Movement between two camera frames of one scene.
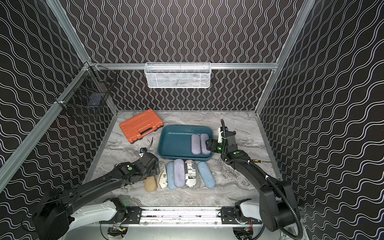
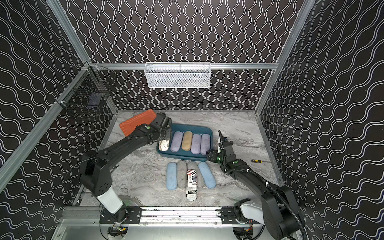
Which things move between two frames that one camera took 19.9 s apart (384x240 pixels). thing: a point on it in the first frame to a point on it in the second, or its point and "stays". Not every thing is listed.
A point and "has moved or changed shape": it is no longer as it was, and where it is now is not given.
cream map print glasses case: x=162 y=180 to x=163 y=145
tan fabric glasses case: x=150 y=184 to x=187 y=141
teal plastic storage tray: x=184 y=142 stays
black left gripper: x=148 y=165 to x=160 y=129
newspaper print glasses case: x=190 y=173 has moved or changed shape
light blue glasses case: x=206 y=175 stays
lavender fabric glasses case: x=203 y=138 stays
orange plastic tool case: x=141 y=125 stays
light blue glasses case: x=170 y=170 stays
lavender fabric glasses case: x=195 y=144 stays
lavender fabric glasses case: x=179 y=172 to x=176 y=142
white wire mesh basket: x=177 y=75 stays
